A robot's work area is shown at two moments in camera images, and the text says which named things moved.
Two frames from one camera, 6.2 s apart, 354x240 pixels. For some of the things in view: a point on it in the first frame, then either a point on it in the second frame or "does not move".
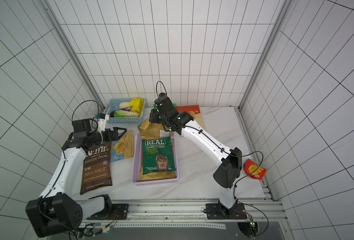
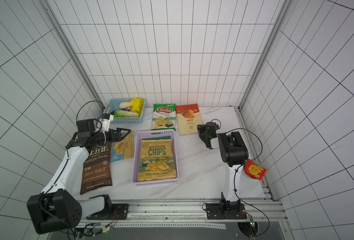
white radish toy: x=124 y=104 does not move
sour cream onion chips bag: x=149 y=130 to x=157 y=160
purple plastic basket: x=135 y=166 does not move
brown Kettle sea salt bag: x=97 y=171 does not move
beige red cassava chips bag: x=194 y=111 does not move
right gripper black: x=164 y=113 to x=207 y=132
